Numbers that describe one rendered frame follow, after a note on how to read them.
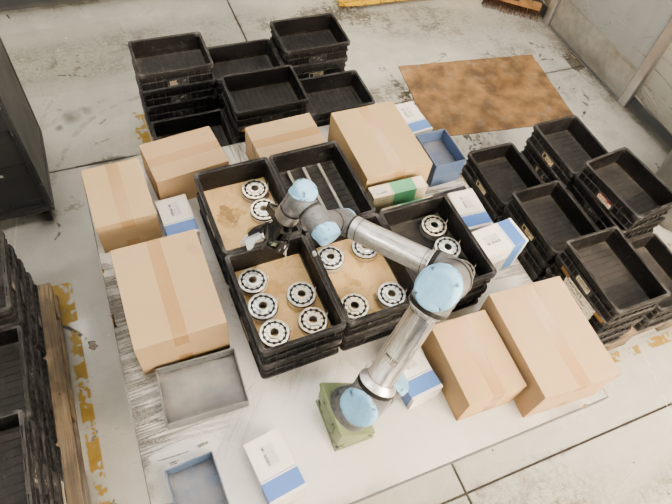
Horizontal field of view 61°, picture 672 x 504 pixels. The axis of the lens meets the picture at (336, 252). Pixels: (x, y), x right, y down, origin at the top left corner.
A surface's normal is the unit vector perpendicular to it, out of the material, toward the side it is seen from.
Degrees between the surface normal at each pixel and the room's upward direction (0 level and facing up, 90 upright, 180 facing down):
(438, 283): 45
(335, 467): 0
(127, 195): 0
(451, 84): 0
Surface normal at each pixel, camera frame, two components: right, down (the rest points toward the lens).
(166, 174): 0.10, -0.57
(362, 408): -0.51, 0.24
